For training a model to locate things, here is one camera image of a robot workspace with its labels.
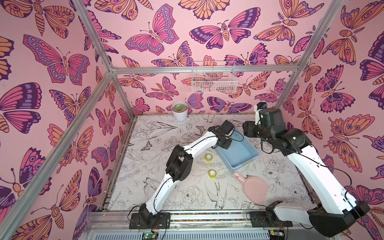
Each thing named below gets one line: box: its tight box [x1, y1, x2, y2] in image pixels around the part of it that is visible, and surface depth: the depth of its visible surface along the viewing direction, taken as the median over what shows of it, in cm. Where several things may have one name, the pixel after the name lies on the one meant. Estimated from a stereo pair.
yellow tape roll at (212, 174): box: [208, 169, 217, 179], surface depth 90 cm
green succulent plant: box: [175, 103, 184, 111], surface depth 112 cm
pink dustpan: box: [233, 171, 269, 206], surface depth 86 cm
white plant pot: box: [171, 101, 189, 122], surface depth 113 cm
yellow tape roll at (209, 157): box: [205, 153, 214, 162], surface depth 97 cm
